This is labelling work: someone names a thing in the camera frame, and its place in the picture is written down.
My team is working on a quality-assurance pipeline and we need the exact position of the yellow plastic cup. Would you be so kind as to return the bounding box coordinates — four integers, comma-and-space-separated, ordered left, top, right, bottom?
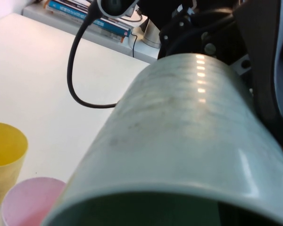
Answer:
0, 121, 29, 209

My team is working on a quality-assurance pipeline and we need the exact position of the silver webcam with black lens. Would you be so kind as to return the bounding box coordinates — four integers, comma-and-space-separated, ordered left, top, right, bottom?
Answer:
96, 0, 140, 17

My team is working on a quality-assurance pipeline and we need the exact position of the thin black cable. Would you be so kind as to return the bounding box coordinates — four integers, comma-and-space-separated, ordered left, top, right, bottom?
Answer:
131, 7, 148, 58

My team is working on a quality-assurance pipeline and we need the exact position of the stack of books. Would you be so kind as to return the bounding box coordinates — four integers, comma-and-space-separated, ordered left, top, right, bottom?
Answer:
47, 0, 134, 38

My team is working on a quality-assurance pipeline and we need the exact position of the shiny metal cup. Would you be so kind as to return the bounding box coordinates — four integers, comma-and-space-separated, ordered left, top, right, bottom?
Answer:
141, 18, 161, 49

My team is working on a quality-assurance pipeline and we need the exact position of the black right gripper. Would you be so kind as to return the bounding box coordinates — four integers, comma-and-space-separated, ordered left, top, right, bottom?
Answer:
157, 11, 253, 76

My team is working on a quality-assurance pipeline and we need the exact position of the dark covered book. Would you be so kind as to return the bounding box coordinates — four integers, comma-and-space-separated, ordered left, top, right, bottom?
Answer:
61, 0, 95, 14

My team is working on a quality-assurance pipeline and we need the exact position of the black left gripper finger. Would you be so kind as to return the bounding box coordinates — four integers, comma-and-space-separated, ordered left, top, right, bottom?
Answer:
217, 202, 283, 226

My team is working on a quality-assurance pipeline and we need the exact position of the pink plastic cup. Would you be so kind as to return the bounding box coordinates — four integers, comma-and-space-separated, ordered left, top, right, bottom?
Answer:
1, 177, 67, 226

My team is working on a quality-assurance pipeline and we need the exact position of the pale green plastic cup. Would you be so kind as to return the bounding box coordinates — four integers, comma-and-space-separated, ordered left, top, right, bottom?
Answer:
40, 53, 283, 226

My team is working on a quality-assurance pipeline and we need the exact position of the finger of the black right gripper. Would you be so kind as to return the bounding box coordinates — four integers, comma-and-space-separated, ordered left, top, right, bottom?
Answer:
234, 0, 283, 163

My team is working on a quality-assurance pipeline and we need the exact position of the thick black flexible camera neck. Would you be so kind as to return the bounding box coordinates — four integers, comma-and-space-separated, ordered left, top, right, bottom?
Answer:
67, 0, 120, 109

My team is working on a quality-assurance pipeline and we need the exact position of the white and blue book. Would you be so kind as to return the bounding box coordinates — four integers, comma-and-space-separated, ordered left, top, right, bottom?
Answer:
89, 22, 128, 43

